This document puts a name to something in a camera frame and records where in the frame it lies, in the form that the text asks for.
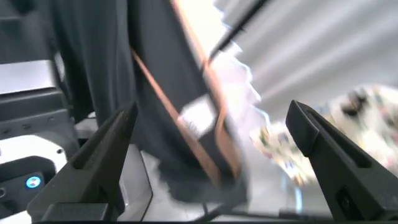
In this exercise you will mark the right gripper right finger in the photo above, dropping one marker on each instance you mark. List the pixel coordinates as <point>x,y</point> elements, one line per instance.
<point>351,177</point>

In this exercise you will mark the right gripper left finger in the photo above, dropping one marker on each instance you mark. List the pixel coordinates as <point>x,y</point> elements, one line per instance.
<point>90,177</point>

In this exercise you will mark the cream printed garment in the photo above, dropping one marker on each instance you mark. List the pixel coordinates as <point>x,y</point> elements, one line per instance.
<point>280,146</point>

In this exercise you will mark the dark grey garment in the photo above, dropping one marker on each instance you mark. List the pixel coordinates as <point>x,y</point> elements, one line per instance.
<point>102,62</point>

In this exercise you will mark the pink clothes hanger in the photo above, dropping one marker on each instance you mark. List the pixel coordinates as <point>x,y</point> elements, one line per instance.
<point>224,130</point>

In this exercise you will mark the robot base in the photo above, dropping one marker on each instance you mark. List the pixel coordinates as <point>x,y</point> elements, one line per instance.
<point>31,109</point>

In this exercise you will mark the white curtain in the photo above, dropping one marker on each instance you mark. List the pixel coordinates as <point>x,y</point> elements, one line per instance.
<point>311,46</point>

